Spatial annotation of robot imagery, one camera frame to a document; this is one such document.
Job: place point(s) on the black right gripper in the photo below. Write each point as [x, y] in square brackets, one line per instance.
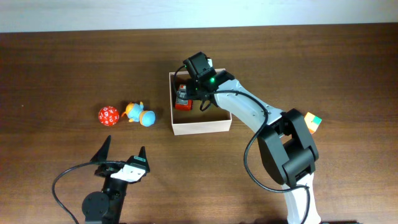
[190, 93]

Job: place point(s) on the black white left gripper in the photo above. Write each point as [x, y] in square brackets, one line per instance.
[102, 154]

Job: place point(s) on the red toy fire truck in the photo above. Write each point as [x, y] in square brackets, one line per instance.
[182, 103]

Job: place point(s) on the colourful puzzle cube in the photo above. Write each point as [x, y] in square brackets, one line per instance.
[312, 122]

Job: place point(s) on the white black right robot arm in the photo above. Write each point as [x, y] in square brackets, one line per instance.
[287, 149]

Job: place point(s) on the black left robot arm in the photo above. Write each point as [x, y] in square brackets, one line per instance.
[105, 206]

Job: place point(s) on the beige cardboard box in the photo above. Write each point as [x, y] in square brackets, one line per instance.
[212, 120]

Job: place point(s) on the red ball with white letters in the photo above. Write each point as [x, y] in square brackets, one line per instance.
[108, 116]

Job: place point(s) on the blue orange toy figure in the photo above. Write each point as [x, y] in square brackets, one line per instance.
[136, 113]

